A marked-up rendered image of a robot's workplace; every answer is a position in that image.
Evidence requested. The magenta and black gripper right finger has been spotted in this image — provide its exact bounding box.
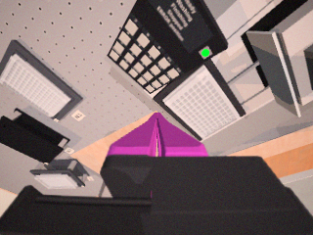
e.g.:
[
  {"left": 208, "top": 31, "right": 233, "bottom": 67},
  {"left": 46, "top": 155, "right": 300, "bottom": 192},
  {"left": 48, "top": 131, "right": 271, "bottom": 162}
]
[{"left": 157, "top": 113, "right": 208, "bottom": 157}]

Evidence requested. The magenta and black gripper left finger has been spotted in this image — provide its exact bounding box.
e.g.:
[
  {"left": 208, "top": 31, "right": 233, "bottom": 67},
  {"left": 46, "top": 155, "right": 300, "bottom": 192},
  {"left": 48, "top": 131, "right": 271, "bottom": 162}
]
[{"left": 107, "top": 113, "right": 157, "bottom": 157}]

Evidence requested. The white well plate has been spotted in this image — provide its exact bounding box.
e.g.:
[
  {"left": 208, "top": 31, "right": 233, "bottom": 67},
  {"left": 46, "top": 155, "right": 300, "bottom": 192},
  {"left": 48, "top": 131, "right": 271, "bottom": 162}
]
[
  {"left": 0, "top": 54, "right": 71, "bottom": 118},
  {"left": 162, "top": 65, "right": 241, "bottom": 139},
  {"left": 34, "top": 173, "right": 78, "bottom": 189}
]

